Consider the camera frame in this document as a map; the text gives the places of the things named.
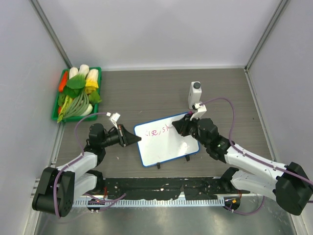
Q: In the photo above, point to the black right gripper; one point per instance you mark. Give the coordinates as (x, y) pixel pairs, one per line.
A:
(182, 125)

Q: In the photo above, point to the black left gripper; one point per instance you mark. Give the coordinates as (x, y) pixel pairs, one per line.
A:
(125, 137)

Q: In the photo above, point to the blue-framed whiteboard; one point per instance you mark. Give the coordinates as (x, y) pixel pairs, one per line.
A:
(160, 141)

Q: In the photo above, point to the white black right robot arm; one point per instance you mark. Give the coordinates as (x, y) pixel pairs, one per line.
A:
(286, 184)

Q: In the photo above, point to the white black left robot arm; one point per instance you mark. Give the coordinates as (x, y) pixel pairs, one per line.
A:
(59, 187)

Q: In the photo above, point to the white bottle black cap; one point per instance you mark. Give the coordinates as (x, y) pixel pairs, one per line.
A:
(194, 93)

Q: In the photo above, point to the green toy bean bundle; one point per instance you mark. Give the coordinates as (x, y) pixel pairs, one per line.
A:
(79, 107)

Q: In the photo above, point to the green plastic vegetable tray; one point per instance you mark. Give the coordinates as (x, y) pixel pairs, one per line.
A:
(73, 88)

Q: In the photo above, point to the yellow white toy napa cabbage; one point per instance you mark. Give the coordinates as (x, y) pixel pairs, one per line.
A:
(91, 81)

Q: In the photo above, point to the yellow green toy stalks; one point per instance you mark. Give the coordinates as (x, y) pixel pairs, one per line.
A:
(66, 104)

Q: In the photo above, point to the white green toy cabbage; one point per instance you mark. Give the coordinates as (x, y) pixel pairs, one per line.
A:
(83, 70)

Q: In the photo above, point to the orange toy carrot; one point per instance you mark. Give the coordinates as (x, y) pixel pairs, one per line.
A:
(63, 82)

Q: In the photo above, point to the white toy bok choy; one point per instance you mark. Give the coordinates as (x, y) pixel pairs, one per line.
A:
(72, 72)

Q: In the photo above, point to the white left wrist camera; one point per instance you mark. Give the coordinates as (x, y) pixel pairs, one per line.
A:
(113, 118)

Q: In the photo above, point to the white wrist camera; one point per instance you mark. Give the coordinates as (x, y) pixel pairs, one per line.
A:
(113, 118)
(199, 110)

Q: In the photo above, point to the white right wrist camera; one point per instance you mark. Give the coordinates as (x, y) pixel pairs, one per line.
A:
(199, 110)

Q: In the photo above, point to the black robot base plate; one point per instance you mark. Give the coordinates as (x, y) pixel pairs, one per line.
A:
(194, 188)

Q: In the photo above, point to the white slotted cable duct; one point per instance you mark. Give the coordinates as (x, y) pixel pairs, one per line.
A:
(180, 202)

